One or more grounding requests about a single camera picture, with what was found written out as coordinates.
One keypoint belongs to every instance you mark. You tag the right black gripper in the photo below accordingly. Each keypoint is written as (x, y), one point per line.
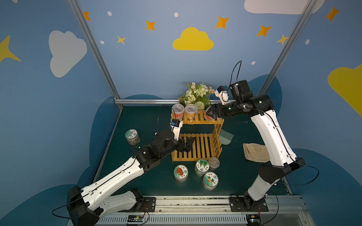
(215, 110)

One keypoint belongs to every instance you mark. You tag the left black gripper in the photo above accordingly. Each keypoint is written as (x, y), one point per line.
(179, 144)

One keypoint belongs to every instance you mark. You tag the clear seed cup orange base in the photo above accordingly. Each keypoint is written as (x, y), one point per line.
(191, 110)

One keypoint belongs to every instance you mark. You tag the clear seed cup red base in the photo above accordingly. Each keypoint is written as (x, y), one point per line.
(178, 111)

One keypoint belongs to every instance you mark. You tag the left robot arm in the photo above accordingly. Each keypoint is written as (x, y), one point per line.
(87, 205)

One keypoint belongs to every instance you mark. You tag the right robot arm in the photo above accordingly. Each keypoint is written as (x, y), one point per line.
(238, 99)

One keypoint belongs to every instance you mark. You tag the wooden slatted shelf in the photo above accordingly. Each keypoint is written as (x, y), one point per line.
(205, 146)

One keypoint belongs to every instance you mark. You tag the potted white flower bouquet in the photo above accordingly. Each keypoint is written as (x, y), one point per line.
(199, 95)

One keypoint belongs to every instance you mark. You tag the jar with green tree lid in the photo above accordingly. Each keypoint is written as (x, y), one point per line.
(201, 167)

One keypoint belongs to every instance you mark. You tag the jar with strawberry lid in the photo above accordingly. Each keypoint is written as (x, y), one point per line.
(181, 173)

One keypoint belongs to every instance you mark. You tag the jar with pineapple lid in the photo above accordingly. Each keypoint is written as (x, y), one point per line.
(210, 181)

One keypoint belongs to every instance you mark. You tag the jar with floral lid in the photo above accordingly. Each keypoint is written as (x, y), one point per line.
(132, 137)

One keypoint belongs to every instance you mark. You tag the beige work glove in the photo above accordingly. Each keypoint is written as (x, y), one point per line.
(256, 153)

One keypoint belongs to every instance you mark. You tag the left small circuit board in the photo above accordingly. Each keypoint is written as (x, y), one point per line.
(137, 219)

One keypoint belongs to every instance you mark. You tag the small circuit board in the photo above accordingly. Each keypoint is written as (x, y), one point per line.
(253, 220)
(137, 219)

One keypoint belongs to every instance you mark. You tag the right small circuit board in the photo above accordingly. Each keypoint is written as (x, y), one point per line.
(253, 220)

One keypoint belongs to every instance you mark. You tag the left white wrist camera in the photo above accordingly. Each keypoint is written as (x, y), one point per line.
(175, 126)

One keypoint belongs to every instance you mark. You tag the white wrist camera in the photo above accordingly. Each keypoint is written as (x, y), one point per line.
(175, 126)
(222, 93)

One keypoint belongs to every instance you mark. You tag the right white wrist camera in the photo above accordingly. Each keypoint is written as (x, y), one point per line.
(222, 93)

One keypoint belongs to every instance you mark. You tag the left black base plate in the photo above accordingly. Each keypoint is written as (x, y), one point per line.
(147, 204)

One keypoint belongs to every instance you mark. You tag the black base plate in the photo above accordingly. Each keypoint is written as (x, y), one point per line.
(147, 204)
(242, 204)

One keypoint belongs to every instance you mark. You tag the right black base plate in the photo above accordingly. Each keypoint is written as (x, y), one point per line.
(242, 204)

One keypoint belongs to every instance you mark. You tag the aluminium mounting rail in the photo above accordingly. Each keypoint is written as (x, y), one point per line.
(214, 210)

